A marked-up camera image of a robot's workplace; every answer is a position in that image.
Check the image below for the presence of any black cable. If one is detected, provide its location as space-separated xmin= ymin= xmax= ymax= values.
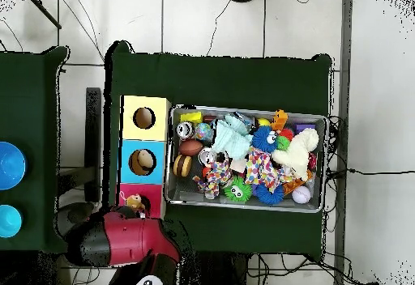
xmin=327 ymin=167 xmax=415 ymax=181

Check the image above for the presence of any blue spiky rubber ball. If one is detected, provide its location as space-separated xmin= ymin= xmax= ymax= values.
xmin=251 ymin=125 xmax=279 ymax=154

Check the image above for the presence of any brown toy football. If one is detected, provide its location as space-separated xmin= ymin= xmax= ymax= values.
xmin=178 ymin=138 xmax=204 ymax=157

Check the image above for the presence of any wooden toy hamburger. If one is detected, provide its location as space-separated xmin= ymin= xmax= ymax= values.
xmin=172 ymin=153 xmax=193 ymax=178

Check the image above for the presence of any blue plastic bowl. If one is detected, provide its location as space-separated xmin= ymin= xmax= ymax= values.
xmin=0 ymin=141 xmax=28 ymax=191

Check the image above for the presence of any small globe ball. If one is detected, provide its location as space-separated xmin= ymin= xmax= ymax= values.
xmin=194 ymin=121 xmax=215 ymax=143

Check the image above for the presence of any black rod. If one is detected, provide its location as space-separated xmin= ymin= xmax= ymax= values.
xmin=27 ymin=0 xmax=62 ymax=30

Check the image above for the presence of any wooden box with three holes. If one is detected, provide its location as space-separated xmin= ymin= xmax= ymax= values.
xmin=115 ymin=95 xmax=172 ymax=220

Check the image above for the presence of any black flat panel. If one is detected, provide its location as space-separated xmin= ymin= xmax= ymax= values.
xmin=83 ymin=87 xmax=103 ymax=203

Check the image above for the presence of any cream waffle cloth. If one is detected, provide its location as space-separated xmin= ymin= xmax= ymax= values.
xmin=271 ymin=127 xmax=321 ymax=181

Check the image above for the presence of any polka-dot fabric cloth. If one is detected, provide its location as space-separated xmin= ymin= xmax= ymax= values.
xmin=244 ymin=147 xmax=294 ymax=193

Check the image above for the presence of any green spiky ball with eyes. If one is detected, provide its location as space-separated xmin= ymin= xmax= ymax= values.
xmin=223 ymin=176 xmax=253 ymax=202

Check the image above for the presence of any mint green waffle cloth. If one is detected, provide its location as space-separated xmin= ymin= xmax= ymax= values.
xmin=212 ymin=113 xmax=255 ymax=161

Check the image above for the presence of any dark green table cloth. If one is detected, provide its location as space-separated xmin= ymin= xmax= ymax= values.
xmin=102 ymin=40 xmax=333 ymax=256
xmin=0 ymin=45 xmax=74 ymax=253

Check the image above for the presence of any blue plastic cup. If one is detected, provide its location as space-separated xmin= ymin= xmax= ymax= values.
xmin=0 ymin=204 xmax=23 ymax=238

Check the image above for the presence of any shallow wire mesh bin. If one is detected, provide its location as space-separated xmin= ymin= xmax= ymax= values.
xmin=165 ymin=104 xmax=329 ymax=214

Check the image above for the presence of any brown monkey plush toy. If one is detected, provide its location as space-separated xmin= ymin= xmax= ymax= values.
xmin=118 ymin=190 xmax=148 ymax=212

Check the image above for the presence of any dark grey stand foot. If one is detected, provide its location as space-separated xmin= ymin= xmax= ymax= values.
xmin=54 ymin=202 xmax=96 ymax=234

